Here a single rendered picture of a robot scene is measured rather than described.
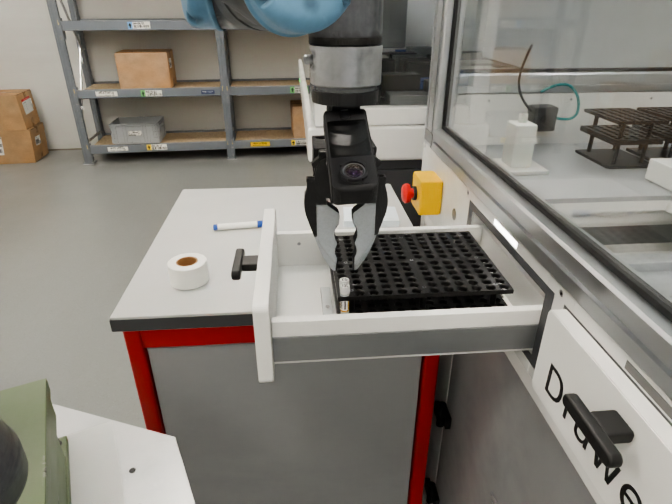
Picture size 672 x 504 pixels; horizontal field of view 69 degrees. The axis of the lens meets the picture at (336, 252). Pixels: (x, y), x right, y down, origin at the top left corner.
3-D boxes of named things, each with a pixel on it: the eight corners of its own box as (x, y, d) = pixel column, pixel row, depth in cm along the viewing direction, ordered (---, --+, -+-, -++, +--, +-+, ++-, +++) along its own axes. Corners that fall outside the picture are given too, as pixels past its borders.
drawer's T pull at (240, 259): (231, 282, 63) (230, 272, 63) (236, 255, 70) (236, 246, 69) (259, 281, 64) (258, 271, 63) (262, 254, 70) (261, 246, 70)
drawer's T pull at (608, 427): (607, 472, 38) (611, 460, 37) (559, 402, 44) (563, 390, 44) (651, 469, 38) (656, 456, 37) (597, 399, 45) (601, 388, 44)
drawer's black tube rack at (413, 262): (337, 339, 63) (337, 296, 60) (328, 272, 78) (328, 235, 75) (505, 331, 64) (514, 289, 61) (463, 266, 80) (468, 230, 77)
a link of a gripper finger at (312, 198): (340, 232, 59) (347, 162, 55) (342, 238, 57) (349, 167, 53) (301, 230, 58) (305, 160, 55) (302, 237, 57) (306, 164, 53)
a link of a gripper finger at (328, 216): (333, 252, 65) (339, 186, 61) (337, 274, 59) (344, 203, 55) (310, 251, 64) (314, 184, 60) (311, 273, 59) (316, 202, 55)
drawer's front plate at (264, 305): (259, 385, 58) (251, 307, 53) (268, 267, 83) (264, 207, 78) (273, 384, 58) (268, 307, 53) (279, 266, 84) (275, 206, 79)
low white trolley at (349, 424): (177, 586, 115) (108, 318, 80) (213, 396, 170) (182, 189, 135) (420, 565, 119) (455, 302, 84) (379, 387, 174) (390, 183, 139)
